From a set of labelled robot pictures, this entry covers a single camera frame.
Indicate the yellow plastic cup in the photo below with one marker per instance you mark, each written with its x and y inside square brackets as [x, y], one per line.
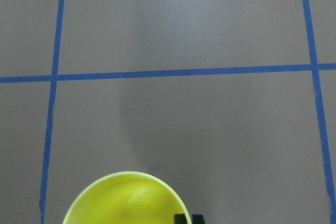
[127, 197]

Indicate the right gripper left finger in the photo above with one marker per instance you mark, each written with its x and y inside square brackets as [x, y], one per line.
[179, 219]

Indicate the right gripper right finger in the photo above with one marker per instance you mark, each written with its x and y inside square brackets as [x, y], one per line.
[197, 219]

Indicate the brown table mat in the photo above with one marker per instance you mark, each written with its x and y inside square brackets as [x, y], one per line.
[231, 102]

